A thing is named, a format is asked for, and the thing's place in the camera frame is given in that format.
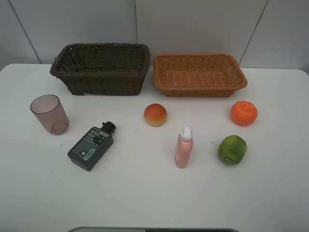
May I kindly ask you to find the red yellow peach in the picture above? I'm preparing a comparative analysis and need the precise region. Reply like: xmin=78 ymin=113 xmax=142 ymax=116
xmin=144 ymin=103 xmax=168 ymax=127

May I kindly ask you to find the pink bottle white cap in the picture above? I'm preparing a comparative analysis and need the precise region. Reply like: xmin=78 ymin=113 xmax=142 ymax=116
xmin=174 ymin=127 xmax=193 ymax=168

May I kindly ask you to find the green lime fruit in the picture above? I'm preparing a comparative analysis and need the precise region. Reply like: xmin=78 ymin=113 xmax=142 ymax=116
xmin=218 ymin=135 xmax=247 ymax=165

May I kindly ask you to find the orange tangerine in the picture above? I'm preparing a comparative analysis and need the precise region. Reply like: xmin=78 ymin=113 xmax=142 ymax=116
xmin=231 ymin=101 xmax=258 ymax=126

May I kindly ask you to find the translucent pink plastic cup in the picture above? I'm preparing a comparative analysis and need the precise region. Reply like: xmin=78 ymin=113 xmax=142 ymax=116
xmin=30 ymin=94 xmax=69 ymax=135

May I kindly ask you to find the orange wicker basket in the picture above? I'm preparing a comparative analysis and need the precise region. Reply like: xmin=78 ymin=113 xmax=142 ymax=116
xmin=153 ymin=54 xmax=247 ymax=98

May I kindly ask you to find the dark green flat bottle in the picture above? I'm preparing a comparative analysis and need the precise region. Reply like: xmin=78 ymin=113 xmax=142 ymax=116
xmin=68 ymin=121 xmax=116 ymax=171

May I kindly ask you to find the dark brown wicker basket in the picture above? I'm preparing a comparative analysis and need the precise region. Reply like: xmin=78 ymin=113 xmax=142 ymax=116
xmin=50 ymin=43 xmax=150 ymax=96

